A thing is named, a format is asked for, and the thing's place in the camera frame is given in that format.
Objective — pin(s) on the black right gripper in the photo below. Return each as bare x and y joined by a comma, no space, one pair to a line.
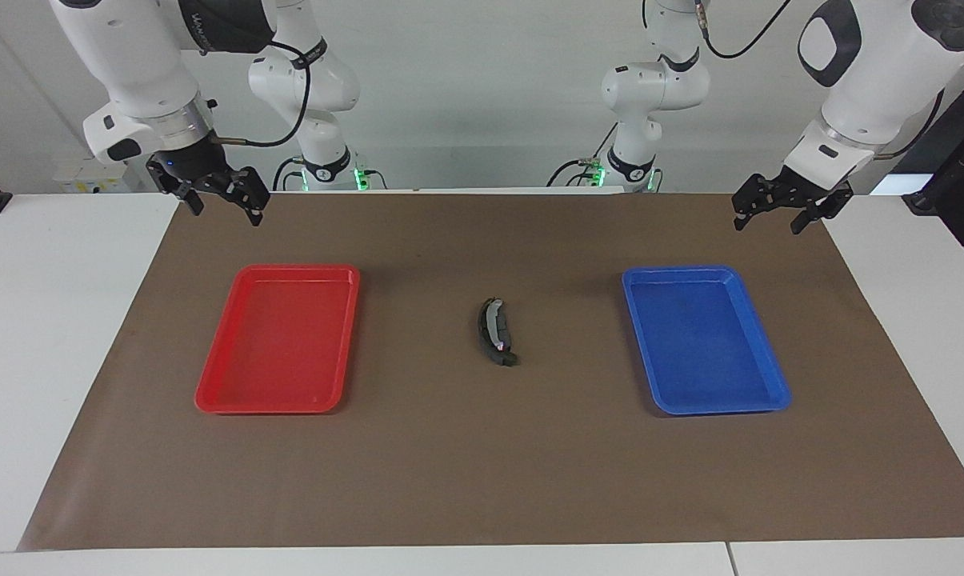
190,164

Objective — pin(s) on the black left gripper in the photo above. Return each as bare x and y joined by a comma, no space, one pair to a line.
798,190

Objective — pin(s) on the curved brake pad with clip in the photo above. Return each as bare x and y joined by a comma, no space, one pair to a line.
482,332

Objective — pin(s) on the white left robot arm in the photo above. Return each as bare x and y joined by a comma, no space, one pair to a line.
874,88

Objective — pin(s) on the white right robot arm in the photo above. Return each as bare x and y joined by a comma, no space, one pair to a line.
146,72

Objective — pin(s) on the white box with yellow labels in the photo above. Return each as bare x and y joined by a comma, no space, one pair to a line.
78,180

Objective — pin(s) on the red plastic tray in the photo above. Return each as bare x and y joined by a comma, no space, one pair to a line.
278,344

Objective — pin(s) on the blue plastic tray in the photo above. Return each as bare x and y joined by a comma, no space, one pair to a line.
706,344

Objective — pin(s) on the black stand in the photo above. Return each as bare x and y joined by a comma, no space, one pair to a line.
962,176

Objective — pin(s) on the brown table mat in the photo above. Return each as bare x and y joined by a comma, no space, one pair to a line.
490,464

